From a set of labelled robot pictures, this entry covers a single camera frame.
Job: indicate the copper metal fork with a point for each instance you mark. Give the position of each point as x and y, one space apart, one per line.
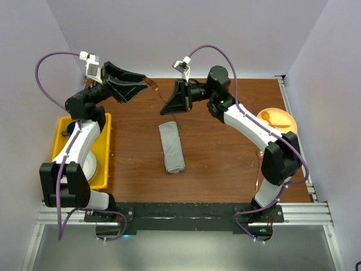
155 87

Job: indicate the aluminium front frame rail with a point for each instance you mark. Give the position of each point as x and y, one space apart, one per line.
288 213

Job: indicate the white ceramic plate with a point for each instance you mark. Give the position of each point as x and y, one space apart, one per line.
90 166

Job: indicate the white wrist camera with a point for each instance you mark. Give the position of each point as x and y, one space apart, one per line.
183 67
92 71

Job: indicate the dark blue ceramic cup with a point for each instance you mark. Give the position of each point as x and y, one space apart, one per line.
69 130

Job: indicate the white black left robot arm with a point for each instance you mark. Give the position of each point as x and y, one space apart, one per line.
63 181

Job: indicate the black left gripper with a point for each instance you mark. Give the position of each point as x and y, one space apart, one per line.
126 90

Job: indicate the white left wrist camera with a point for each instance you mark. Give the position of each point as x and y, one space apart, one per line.
92 71

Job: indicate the yellow plastic tray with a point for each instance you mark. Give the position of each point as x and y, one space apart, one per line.
100 148

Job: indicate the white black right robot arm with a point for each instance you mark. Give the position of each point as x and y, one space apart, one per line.
280 150

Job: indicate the orange divided plate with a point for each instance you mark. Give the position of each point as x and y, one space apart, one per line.
280 117

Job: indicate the orange plastic spoon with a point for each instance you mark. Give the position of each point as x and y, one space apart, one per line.
266 116

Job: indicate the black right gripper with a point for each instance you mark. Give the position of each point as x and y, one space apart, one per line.
180 99

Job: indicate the copper metal spoon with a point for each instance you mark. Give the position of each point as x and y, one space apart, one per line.
260 158

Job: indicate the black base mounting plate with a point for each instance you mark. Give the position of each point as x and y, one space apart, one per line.
262 230

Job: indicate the grey cloth napkin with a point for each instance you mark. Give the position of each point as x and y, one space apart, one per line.
172 148

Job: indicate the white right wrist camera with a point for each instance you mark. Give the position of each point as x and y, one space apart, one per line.
183 67

